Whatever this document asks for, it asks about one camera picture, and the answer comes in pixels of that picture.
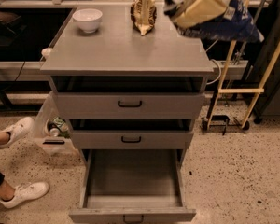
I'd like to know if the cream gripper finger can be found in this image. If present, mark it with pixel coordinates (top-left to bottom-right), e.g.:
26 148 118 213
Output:
172 0 230 29

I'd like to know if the brown gold chip bag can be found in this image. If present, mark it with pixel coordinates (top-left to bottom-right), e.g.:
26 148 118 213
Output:
130 0 157 35

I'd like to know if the wooden ladder frame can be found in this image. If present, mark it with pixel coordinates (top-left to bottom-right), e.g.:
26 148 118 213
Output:
201 40 280 131

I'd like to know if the grey drawer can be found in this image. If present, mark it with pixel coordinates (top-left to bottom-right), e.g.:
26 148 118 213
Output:
71 131 193 149
53 92 204 119
69 149 196 224

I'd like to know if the white power cable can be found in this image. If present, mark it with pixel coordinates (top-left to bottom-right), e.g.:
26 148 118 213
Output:
204 39 223 86

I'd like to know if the grey top drawer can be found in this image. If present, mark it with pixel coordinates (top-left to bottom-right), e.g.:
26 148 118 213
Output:
53 92 204 119

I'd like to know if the clear plastic trash bag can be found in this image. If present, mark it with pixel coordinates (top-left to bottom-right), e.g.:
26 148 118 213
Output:
31 92 76 155

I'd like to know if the grey bottom drawer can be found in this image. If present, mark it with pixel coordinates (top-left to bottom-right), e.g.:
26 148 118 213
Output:
69 149 196 224

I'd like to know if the white ceramic bowl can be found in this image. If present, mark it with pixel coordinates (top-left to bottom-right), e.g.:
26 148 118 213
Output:
72 8 103 33

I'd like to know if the upper white sneaker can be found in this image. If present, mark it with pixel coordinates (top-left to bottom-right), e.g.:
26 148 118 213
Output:
0 117 34 149

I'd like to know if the white sneaker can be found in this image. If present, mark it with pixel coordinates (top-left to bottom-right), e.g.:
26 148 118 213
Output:
0 117 34 149
0 181 49 209

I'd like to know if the grey middle drawer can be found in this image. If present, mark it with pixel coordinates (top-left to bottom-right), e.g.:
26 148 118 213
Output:
71 131 193 149

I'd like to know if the person's lower leg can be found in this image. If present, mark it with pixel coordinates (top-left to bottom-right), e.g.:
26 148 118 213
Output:
0 172 15 201

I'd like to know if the grey drawer cabinet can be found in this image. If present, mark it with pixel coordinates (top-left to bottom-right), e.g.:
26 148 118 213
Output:
40 3 215 161

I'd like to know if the blue chip bag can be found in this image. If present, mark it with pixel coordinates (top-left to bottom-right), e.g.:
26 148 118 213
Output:
163 0 264 43

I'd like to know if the lower white sneaker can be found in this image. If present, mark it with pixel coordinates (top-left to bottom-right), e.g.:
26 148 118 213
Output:
0 181 49 209

